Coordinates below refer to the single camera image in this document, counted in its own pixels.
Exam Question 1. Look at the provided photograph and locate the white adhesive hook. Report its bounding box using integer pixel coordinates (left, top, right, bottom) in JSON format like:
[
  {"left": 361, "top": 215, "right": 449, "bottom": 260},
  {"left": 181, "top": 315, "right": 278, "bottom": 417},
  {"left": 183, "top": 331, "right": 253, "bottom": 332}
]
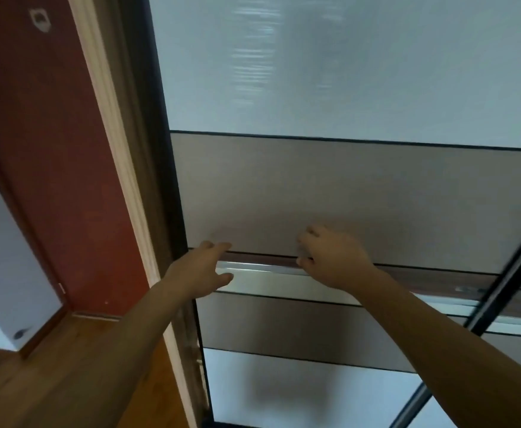
[{"left": 29, "top": 8, "right": 52, "bottom": 34}]

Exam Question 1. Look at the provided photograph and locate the person's right hand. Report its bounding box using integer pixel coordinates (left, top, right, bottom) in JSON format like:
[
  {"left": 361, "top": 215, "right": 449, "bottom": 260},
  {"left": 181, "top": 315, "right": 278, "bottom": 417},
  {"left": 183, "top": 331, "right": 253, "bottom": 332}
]
[{"left": 295, "top": 225, "right": 379, "bottom": 294}]

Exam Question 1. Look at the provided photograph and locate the person's left forearm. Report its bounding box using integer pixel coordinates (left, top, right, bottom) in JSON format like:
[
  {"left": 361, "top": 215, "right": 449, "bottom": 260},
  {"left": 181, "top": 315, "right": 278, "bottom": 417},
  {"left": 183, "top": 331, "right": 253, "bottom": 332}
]
[{"left": 17, "top": 278, "right": 194, "bottom": 428}]

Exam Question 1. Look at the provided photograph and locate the reddish brown room door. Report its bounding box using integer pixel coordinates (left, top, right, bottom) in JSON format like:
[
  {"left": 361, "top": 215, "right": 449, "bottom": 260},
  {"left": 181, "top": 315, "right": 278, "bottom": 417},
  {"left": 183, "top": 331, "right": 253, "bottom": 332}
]
[{"left": 0, "top": 0, "right": 154, "bottom": 353}]

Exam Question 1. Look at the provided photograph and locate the wooden wardrobe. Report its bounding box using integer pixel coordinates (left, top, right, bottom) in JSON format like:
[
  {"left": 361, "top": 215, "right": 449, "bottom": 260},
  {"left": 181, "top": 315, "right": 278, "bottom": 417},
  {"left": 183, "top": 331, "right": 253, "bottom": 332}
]
[{"left": 66, "top": 0, "right": 521, "bottom": 428}]

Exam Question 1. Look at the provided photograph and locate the person's right forearm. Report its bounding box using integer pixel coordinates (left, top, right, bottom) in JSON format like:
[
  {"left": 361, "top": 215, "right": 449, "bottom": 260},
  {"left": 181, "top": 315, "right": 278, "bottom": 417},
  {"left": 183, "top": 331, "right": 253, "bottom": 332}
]
[{"left": 351, "top": 267, "right": 521, "bottom": 428}]

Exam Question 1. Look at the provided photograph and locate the person's left hand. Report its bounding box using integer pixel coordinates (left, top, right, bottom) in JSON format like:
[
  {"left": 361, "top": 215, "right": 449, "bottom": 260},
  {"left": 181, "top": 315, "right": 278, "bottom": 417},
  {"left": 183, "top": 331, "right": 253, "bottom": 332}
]
[{"left": 164, "top": 240, "right": 234, "bottom": 299}]

